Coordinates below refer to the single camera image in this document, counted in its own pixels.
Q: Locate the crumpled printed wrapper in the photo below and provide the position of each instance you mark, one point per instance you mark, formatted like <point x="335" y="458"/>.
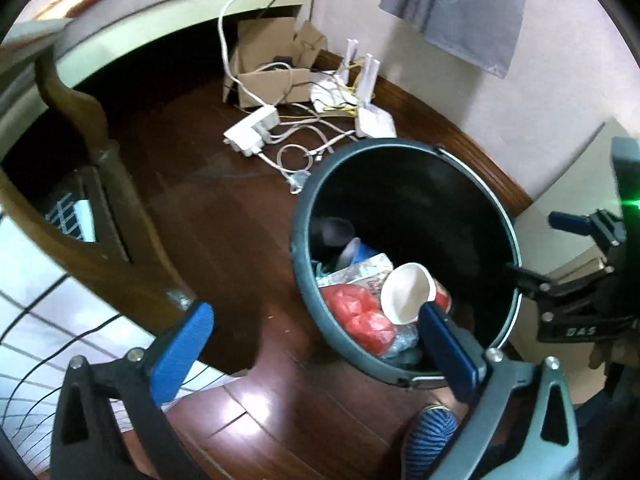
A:
<point x="357" y="271"/>

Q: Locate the black round object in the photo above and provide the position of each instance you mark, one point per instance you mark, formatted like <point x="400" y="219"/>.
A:
<point x="330" y="237"/>

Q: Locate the blue white paper cup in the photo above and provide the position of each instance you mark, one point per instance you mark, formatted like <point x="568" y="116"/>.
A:
<point x="357" y="252"/>

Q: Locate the clear plastic bag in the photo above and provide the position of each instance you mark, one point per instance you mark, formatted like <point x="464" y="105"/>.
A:
<point x="402" y="342"/>

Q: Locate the flat white router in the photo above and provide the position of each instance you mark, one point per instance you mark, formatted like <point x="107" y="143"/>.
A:
<point x="375" y="122"/>

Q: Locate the red plastic bag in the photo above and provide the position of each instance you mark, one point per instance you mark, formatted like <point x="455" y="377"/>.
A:
<point x="357" y="315"/>

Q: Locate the dark grey trash bin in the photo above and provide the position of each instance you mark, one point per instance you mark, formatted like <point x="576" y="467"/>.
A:
<point x="425" y="200"/>

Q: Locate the person's right hand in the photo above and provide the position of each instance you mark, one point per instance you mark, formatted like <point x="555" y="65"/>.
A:
<point x="602" y="355"/>

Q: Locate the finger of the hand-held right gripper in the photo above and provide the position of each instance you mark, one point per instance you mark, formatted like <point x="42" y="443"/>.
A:
<point x="545" y="285"/>
<point x="567" y="222"/>

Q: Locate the grey curtain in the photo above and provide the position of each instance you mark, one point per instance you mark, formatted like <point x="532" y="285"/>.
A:
<point x="460" y="5"/>

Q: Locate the wooden chair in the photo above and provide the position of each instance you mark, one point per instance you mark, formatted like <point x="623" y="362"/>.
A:
<point x="110" y="195"/>

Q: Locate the bed frame with mattress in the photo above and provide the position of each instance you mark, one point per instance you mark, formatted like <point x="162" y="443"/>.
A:
<point x="150" y="25"/>

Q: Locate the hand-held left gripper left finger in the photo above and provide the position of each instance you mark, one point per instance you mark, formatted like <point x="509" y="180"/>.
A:
<point x="180" y="355"/>

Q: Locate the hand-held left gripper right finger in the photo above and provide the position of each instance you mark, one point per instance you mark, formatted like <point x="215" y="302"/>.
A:
<point x="447" y="355"/>

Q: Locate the white router with antennas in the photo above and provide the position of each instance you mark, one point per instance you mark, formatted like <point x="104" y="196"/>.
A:
<point x="330" y="95"/>

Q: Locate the blue striped slipper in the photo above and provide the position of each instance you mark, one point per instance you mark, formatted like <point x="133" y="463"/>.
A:
<point x="430" y="435"/>

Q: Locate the brown cardboard box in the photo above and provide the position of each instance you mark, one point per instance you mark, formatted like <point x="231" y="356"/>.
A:
<point x="270" y="50"/>

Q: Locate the red white paper cup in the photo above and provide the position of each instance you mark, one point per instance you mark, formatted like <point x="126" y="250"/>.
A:
<point x="407" y="295"/>

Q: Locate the white power strip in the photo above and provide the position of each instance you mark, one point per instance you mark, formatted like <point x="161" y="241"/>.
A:
<point x="250" y="132"/>

